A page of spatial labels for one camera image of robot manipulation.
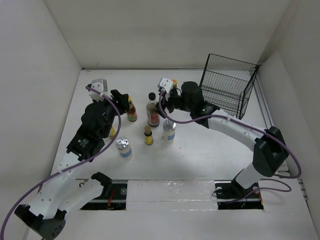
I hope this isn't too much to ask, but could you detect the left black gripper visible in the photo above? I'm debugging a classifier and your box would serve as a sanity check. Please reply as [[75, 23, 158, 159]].
[[92, 89, 128, 138]]

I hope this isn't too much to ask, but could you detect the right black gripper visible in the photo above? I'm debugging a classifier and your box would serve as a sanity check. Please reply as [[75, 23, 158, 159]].
[[151, 88, 194, 118]]

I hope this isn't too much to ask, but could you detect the tall clear black-cap bottle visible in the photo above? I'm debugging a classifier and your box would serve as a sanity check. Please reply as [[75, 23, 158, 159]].
[[146, 92, 160, 128]]

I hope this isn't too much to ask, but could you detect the white jar silver lid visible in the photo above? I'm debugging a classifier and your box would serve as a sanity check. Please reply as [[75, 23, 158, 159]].
[[115, 137, 132, 160], [162, 119, 176, 143]]

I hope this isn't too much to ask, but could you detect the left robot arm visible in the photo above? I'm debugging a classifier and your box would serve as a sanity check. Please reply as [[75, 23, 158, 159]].
[[14, 84, 130, 240]]

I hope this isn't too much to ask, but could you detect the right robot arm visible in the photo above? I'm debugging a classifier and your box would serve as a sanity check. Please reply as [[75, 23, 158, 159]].
[[156, 77, 289, 199]]

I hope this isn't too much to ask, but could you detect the yellow-cap sauce bottle left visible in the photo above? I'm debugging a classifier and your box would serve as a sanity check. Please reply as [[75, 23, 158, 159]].
[[126, 96, 138, 122]]

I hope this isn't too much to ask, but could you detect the yellow-cap sauce bottle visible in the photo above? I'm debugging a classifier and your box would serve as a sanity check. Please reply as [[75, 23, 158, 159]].
[[126, 96, 138, 122], [172, 79, 178, 88]]

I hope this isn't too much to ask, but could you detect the yellow-cap sauce bottle right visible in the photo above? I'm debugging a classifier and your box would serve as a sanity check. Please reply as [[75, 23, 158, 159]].
[[172, 79, 178, 88]]

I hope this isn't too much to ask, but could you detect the small yellow bottle centre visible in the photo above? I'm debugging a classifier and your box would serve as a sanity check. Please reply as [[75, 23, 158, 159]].
[[144, 125, 154, 145]]

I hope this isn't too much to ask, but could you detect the small yellow bottle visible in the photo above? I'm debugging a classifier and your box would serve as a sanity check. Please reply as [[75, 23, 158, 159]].
[[108, 126, 116, 139], [144, 125, 154, 145]]

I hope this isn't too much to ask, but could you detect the small yellow bottle left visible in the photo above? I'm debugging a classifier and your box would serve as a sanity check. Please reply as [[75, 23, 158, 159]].
[[108, 126, 116, 139]]

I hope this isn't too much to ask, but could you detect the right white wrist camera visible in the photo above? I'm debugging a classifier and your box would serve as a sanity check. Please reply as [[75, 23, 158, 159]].
[[157, 77, 174, 94]]

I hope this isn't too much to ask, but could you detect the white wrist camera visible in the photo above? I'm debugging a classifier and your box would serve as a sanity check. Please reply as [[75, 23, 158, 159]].
[[88, 78, 108, 102], [157, 77, 174, 94]]

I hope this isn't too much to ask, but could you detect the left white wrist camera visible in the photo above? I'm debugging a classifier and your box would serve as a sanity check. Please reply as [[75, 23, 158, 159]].
[[88, 78, 108, 102]]

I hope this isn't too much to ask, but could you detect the black wire mesh rack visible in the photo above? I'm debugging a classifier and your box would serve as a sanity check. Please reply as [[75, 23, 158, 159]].
[[199, 53, 260, 120]]

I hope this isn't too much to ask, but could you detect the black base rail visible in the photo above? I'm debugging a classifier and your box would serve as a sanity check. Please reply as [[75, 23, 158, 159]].
[[82, 180, 264, 211]]

